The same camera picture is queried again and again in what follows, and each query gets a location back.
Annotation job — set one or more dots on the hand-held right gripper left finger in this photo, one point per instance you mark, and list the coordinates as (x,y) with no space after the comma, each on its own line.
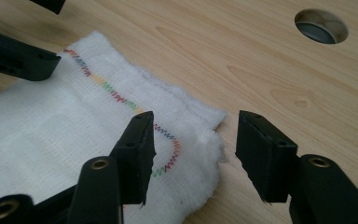
(136,155)

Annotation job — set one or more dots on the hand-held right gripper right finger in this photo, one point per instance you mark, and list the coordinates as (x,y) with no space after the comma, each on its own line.
(265,158)

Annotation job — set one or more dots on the white cloth with coloured stitching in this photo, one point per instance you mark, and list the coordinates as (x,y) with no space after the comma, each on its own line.
(59,133)

